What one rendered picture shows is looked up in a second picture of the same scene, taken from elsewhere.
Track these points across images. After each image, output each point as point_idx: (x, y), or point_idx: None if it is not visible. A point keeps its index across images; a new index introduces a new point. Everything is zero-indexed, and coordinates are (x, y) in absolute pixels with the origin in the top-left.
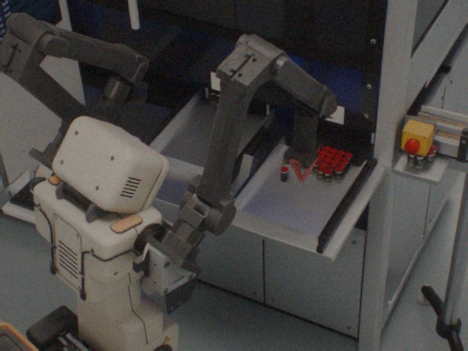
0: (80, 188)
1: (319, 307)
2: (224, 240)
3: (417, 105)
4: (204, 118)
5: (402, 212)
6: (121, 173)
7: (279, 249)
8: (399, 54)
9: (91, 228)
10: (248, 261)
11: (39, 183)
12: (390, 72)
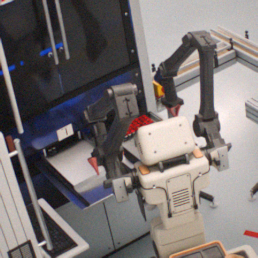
0: (175, 152)
1: (142, 224)
2: (86, 231)
3: None
4: (61, 162)
5: None
6: (189, 127)
7: (115, 209)
8: (145, 49)
9: (193, 164)
10: (101, 232)
11: (143, 178)
12: (144, 60)
